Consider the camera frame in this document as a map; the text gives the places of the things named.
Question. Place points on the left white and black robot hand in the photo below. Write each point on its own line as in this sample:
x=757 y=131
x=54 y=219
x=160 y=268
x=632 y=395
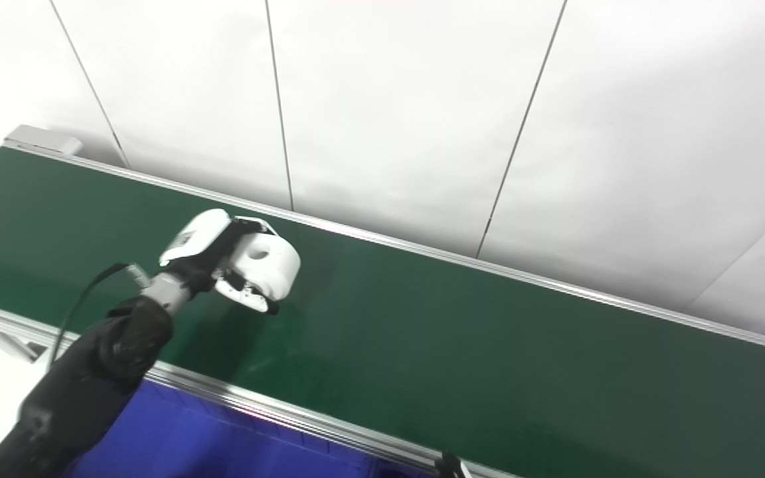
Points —
x=200 y=242

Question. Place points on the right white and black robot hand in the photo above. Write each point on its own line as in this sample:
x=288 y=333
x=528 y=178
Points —
x=447 y=467

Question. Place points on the white cylindrical part with hole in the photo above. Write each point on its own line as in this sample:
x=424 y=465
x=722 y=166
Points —
x=276 y=265

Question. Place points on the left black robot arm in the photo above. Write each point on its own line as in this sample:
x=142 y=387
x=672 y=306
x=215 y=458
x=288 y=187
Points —
x=90 y=372

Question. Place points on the blue plastic bin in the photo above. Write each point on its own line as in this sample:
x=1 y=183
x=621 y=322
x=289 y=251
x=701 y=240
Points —
x=190 y=438
x=409 y=473

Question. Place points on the green conveyor belt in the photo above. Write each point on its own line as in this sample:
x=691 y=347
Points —
x=489 y=365
x=44 y=141

